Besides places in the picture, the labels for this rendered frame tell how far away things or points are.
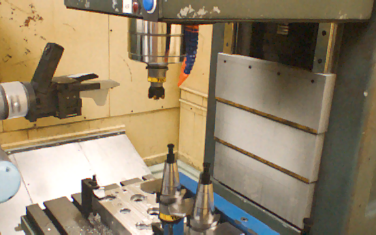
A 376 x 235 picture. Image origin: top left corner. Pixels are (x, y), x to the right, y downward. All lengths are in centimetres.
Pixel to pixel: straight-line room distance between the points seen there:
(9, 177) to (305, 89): 87
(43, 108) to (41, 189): 104
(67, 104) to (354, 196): 87
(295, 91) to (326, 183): 31
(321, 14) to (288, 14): 11
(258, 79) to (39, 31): 107
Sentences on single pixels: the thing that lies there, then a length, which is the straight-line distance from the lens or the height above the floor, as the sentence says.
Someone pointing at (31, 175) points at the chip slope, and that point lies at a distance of 199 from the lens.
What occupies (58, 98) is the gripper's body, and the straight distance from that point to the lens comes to 92.
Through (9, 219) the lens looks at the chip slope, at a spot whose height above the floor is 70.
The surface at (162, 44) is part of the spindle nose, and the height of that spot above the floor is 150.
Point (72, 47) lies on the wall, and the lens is 206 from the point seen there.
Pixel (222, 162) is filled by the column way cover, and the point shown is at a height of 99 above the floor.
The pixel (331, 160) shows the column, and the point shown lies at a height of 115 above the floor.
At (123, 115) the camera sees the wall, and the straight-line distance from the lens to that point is 226.
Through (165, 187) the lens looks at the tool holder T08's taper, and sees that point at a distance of 82.
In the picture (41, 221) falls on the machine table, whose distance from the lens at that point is 140.
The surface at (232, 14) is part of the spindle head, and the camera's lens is 79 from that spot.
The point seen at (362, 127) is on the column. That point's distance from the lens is 124.
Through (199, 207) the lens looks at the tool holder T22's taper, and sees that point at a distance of 74.
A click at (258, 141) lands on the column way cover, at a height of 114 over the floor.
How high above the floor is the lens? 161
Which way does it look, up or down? 17 degrees down
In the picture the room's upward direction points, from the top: 3 degrees clockwise
